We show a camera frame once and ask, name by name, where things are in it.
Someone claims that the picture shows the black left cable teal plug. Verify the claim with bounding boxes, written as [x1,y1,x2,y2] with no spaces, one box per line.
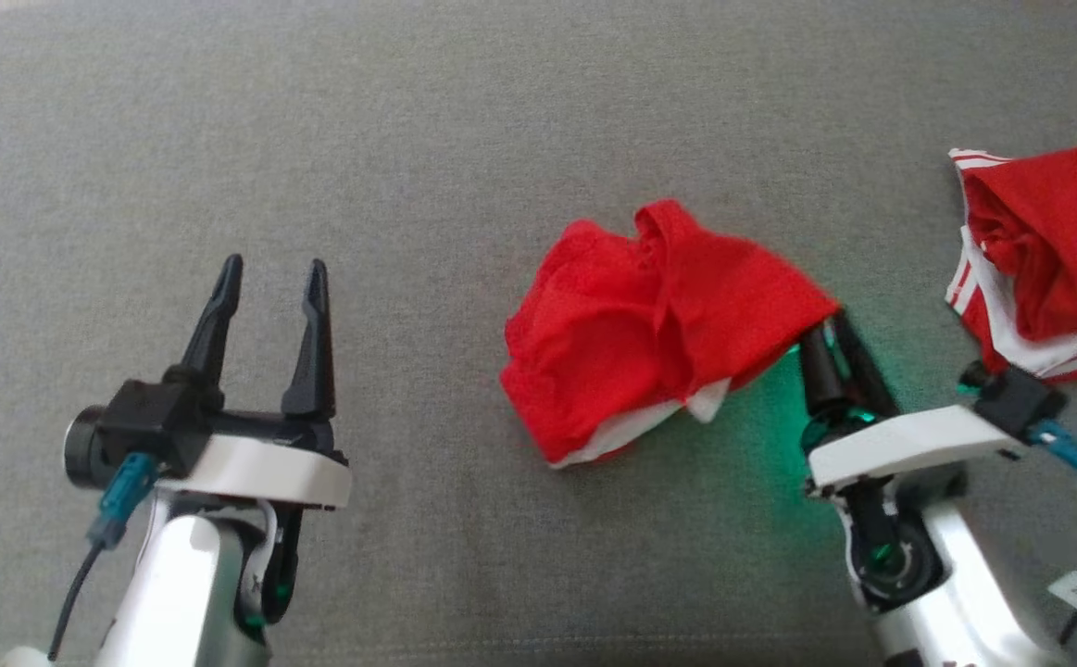
[47,452,158,663]

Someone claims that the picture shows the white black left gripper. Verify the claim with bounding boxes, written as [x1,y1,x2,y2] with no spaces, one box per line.
[158,255,354,510]

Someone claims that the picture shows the red jersey with white stripes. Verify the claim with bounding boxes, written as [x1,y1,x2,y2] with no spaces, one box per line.
[944,139,1077,383]

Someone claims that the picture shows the red shorts with white band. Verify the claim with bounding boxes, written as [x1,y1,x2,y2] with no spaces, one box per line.
[499,199,843,469]

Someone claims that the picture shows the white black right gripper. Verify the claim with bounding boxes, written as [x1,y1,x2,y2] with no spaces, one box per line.
[799,310,1026,498]

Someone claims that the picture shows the black cable teal plug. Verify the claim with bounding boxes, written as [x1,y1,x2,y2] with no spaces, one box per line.
[47,452,158,663]
[1024,419,1077,647]

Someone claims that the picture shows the black right cable teal plug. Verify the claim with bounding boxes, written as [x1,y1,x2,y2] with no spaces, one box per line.
[1024,419,1077,647]

